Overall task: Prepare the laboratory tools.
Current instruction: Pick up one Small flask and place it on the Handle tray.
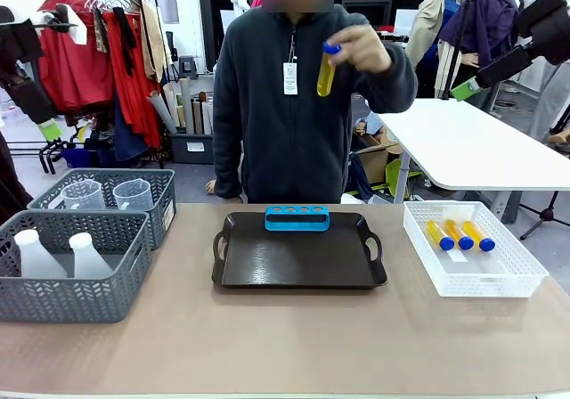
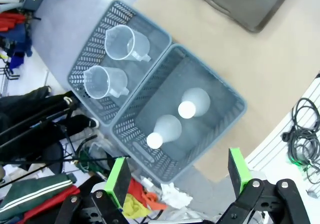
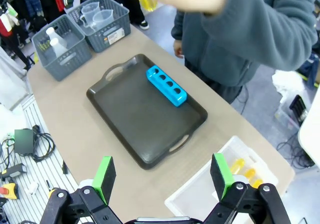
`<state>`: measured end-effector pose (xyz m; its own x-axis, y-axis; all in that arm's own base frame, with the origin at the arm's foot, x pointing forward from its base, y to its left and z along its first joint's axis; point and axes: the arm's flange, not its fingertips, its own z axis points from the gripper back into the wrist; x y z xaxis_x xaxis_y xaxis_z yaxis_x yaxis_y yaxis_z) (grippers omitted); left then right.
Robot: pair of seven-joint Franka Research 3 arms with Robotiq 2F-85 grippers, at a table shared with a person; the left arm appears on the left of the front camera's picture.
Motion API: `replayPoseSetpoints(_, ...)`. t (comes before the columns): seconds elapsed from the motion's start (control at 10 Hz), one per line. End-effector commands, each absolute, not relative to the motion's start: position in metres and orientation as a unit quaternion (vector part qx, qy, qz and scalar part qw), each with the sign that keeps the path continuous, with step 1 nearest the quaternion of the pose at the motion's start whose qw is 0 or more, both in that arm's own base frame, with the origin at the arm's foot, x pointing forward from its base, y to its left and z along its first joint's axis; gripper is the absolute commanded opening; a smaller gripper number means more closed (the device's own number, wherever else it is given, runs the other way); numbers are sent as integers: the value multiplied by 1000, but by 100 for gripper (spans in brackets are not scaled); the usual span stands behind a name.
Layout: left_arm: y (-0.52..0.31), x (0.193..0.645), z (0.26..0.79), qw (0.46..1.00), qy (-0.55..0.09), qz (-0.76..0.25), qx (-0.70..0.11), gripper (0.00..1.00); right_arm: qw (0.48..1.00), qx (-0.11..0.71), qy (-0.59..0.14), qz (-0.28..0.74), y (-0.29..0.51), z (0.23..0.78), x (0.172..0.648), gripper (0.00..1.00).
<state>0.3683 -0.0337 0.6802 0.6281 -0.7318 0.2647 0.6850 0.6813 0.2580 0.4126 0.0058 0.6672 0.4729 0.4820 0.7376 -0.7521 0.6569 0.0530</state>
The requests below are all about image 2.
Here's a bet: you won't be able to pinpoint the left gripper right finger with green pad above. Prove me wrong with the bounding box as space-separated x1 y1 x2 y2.
216 147 311 224

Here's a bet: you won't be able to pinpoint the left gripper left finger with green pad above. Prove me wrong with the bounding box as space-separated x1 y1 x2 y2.
54 156 133 224

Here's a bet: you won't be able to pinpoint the translucent white conical flask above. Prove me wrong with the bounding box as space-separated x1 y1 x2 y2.
177 87 211 120
146 114 183 150

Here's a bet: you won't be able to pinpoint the clear plastic measuring cup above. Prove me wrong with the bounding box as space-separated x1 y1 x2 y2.
104 24 152 64
82 65 130 100

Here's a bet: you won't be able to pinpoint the yellow cloth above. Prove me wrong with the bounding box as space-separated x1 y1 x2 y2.
121 193 152 219

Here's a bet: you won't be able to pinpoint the orange cloth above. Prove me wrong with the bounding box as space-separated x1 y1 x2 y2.
128 178 168 211

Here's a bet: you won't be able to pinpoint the white slotted mounting plate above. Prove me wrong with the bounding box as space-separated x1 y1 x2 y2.
243 71 320 224

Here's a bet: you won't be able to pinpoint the white crumpled paper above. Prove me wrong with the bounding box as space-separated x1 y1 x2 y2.
159 182 194 210

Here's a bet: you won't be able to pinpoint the grey perforated plastic basket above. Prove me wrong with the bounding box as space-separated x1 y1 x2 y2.
109 43 248 185

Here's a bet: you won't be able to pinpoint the black sneaker white sole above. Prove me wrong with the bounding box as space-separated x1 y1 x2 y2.
67 113 100 137

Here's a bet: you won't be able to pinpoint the grey power adapter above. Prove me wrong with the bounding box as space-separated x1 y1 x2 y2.
306 183 320 199

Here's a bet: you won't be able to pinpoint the red cloth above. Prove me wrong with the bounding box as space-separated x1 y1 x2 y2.
22 185 81 224

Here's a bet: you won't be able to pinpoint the green jacket white stripes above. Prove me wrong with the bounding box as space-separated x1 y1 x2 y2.
0 173 77 221

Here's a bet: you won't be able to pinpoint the black garment pile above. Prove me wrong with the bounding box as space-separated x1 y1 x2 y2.
0 85 76 165

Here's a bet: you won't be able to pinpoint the grey perforated basket with label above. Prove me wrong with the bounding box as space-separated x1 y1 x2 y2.
66 0 173 127

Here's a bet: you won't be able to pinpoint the blue clothes pile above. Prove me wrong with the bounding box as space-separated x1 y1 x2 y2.
0 23 34 70

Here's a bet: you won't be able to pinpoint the dark brown serving tray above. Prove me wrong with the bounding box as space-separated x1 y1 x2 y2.
183 0 297 34

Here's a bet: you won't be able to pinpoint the red folded garment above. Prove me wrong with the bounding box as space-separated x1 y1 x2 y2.
0 10 27 34

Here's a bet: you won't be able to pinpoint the black cable bundle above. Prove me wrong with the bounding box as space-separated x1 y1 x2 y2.
282 97 320 182

